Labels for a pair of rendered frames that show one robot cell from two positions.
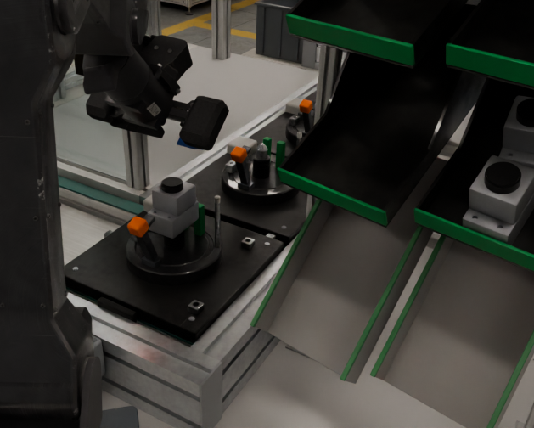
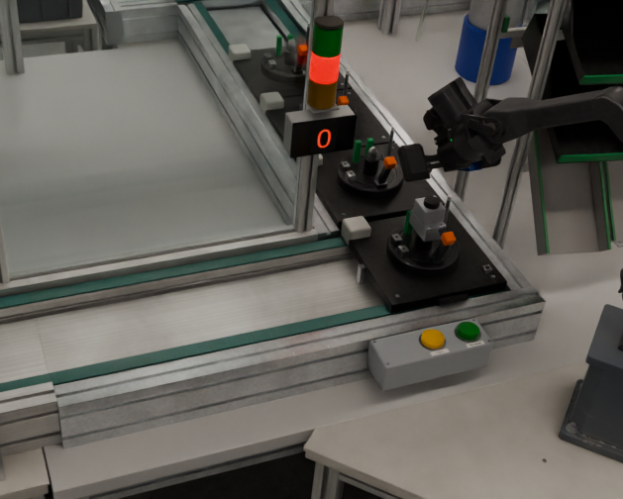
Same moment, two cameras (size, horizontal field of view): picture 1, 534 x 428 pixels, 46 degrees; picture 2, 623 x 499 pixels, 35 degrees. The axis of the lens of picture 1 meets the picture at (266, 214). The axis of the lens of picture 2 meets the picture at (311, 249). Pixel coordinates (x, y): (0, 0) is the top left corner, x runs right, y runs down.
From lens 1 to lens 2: 155 cm
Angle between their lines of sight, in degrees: 43
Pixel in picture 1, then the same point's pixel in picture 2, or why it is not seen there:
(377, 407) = (561, 270)
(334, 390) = (536, 276)
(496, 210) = not seen: outside the picture
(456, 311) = (617, 187)
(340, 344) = (582, 237)
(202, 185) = (342, 201)
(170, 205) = (440, 216)
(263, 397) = not seen: hidden behind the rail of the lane
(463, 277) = (610, 169)
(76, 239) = (316, 291)
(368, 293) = (578, 202)
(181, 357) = (516, 297)
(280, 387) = not seen: hidden behind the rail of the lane
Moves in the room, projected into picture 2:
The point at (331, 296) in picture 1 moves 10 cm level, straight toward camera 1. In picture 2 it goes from (562, 215) to (604, 242)
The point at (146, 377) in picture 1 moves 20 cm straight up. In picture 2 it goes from (503, 322) to (527, 237)
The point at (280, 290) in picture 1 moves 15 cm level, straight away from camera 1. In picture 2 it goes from (542, 227) to (477, 191)
